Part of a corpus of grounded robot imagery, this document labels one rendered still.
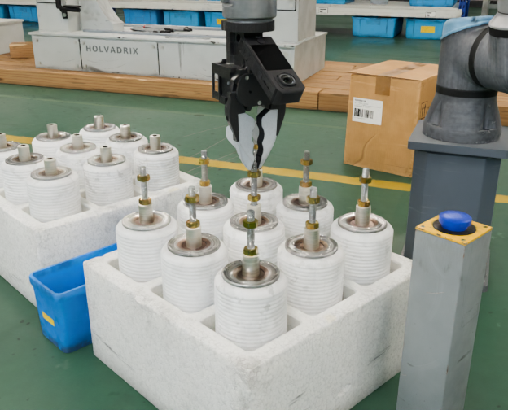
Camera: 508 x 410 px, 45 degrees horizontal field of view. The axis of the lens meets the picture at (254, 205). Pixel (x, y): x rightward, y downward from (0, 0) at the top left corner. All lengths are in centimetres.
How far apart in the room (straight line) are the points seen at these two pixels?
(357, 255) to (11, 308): 69
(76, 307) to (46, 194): 23
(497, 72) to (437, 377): 54
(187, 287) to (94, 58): 254
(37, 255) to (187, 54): 199
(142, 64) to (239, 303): 247
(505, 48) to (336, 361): 59
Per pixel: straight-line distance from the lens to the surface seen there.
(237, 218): 96
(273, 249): 93
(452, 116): 125
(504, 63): 114
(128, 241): 94
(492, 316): 126
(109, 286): 97
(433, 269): 81
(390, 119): 194
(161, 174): 130
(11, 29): 421
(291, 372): 82
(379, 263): 95
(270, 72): 82
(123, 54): 321
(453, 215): 82
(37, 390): 107
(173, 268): 86
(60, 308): 108
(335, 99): 273
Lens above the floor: 63
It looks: 22 degrees down
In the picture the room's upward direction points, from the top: straight up
